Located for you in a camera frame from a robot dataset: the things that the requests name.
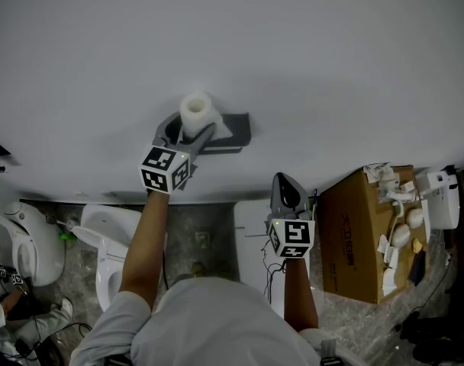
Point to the crumpled white plastic bag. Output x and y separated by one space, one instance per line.
377 172

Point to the person's light grey shirt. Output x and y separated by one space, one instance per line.
216 318

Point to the white round float ball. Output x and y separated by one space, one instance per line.
400 235
414 218

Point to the white paper slip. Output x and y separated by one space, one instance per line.
382 244
387 282
390 257

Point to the person's yellowish shoe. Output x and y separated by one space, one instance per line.
198 269

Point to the large printed cardboard box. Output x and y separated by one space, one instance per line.
346 250

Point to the white wall-mounted device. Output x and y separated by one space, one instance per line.
442 204

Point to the white toilet paper roll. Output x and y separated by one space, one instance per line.
194 124

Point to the dark grey wall paper holder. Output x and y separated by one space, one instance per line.
237 132

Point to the person's left forearm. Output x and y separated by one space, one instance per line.
142 250

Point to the white urinal fixture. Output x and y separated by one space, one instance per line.
41 238

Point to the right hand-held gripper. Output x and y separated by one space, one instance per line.
295 235

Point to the green plastic fitting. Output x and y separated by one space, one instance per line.
65 237

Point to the white box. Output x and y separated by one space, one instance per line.
251 257

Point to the square floor drain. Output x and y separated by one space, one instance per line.
202 239

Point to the white plastic pipe fitting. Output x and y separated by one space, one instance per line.
392 193

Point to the white open-seat toilet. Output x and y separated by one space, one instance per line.
98 219

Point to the small yellow fitting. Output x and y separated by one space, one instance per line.
416 245

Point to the black pouch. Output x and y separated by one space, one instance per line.
417 269

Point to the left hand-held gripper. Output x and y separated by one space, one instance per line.
159 166

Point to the person's right forearm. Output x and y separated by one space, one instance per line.
298 296

